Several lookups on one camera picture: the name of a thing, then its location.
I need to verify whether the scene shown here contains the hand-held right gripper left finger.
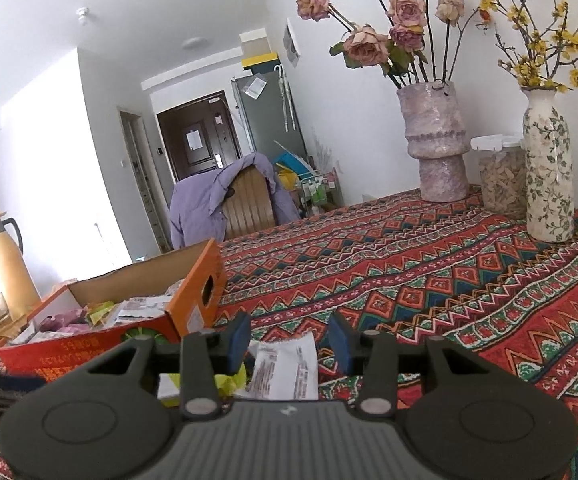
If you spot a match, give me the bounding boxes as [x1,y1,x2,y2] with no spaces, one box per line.
[72,310,253,421]

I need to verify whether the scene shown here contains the dark brown door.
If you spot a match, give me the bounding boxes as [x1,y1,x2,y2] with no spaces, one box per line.
[156,91,244,183]

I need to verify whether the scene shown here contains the yellow blossom branches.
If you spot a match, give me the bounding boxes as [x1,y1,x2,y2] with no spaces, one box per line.
[474,0,578,93]

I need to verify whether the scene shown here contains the brown white snack packet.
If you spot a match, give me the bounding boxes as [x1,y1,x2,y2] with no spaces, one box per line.
[109,295,182,328]

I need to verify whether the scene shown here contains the white floral vase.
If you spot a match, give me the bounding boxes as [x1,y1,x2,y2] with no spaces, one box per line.
[521,87,576,243]

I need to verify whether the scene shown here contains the yellow thermos jug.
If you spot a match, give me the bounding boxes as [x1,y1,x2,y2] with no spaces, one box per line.
[0,211,42,321]

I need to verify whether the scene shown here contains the wall poster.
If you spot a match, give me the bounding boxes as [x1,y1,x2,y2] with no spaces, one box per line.
[284,17,302,67]

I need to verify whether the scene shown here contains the grey refrigerator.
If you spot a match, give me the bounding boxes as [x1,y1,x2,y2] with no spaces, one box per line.
[230,70,310,161]

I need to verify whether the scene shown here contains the wooden chair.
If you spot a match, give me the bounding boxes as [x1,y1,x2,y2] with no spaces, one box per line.
[221,166,277,241]

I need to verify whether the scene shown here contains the red cardboard box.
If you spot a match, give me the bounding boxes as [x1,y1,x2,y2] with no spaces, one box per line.
[0,237,228,386]

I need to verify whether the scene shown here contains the yellow white box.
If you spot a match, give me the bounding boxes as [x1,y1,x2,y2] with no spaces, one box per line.
[239,30,280,77]

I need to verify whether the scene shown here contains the pink textured vase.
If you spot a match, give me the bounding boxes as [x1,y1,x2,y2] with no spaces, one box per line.
[396,80,472,203]

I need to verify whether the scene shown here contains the pink snack packet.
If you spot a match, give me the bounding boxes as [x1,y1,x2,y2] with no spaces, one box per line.
[39,310,90,343]

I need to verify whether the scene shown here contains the green white snack packet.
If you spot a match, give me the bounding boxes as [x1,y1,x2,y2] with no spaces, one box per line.
[85,300,119,328]
[158,360,250,408]
[245,332,320,402]

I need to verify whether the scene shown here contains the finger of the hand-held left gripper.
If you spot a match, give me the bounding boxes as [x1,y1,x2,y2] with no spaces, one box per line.
[0,367,45,395]

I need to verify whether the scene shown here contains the dried pink rose bouquet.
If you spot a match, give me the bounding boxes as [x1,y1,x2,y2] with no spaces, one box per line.
[285,0,470,90]

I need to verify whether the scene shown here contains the white umbrella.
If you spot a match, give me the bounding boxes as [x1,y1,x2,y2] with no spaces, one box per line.
[276,65,297,133]

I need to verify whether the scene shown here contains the storage rack with bottles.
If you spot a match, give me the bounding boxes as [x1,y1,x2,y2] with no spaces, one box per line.
[274,140,342,216]

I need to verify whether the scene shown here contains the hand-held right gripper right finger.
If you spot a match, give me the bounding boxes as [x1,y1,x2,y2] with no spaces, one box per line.
[329,311,514,420]

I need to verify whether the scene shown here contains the chair with purple cloth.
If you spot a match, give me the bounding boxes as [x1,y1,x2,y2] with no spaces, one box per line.
[169,152,301,251]

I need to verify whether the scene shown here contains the clear snack jar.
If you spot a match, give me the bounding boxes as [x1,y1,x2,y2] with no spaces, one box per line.
[470,134,528,220]

